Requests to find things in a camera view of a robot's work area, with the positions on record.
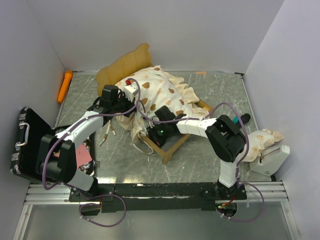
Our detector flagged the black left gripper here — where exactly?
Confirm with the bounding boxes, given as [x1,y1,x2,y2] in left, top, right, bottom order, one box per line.
[111,91,137,118]

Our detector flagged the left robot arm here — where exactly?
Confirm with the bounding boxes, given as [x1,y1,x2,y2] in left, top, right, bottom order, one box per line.
[35,83,140,201]

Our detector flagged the bear print bed mattress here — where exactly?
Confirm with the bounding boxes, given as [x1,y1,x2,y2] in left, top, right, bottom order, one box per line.
[98,64,208,155]

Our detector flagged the small bear print pillow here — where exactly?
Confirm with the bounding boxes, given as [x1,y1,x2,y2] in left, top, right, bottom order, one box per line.
[242,129,284,163]

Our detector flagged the white lint roller box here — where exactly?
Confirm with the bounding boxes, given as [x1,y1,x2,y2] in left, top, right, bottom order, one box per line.
[249,145,291,177]

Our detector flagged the aluminium frame rail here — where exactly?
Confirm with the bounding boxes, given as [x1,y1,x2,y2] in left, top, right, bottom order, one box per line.
[24,181,289,205]

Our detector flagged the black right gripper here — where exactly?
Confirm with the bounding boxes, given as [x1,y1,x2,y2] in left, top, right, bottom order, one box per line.
[147,123,170,150]

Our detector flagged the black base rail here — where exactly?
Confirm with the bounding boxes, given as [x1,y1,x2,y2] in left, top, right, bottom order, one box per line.
[69,182,247,213]

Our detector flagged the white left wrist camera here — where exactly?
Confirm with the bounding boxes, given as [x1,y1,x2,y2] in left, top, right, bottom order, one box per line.
[122,78,139,102]

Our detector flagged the orange plastic carrot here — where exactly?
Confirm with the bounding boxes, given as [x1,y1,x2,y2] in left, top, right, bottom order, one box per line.
[57,70,73,104]

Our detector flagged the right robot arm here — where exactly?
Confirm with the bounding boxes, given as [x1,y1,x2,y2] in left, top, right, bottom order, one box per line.
[147,106,251,199]

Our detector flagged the black open carrying case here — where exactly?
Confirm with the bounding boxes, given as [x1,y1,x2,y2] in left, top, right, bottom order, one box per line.
[9,106,97,185]

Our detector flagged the pink paper sheets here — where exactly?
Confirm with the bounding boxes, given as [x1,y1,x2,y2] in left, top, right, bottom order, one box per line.
[54,146,92,167]

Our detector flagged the wooden pet bed frame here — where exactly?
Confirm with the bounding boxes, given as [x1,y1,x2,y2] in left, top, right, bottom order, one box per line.
[95,43,212,164]

